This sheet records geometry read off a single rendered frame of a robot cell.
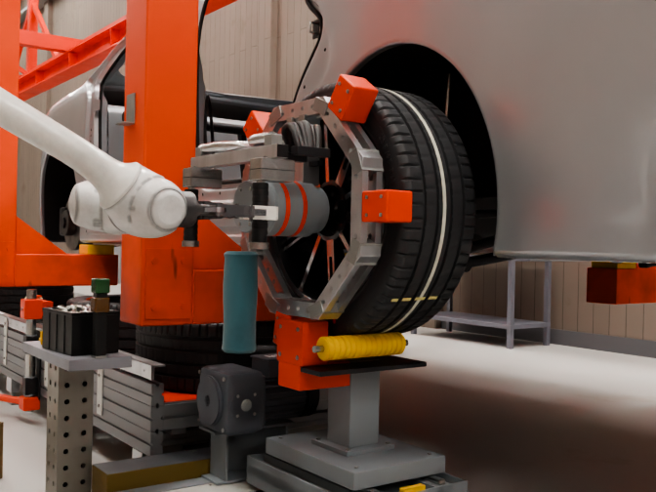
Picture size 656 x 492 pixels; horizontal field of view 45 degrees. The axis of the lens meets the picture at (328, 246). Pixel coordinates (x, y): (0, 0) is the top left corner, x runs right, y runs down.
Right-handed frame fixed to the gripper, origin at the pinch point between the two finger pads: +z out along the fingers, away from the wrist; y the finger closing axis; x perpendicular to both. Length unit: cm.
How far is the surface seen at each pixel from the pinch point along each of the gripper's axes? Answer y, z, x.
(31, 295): -183, 3, -30
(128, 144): -72, -2, 21
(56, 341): -69, -22, -35
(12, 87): -253, 11, 65
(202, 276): -60, 17, -17
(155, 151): -60, 1, 18
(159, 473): -57, 4, -72
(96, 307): -53, -17, -24
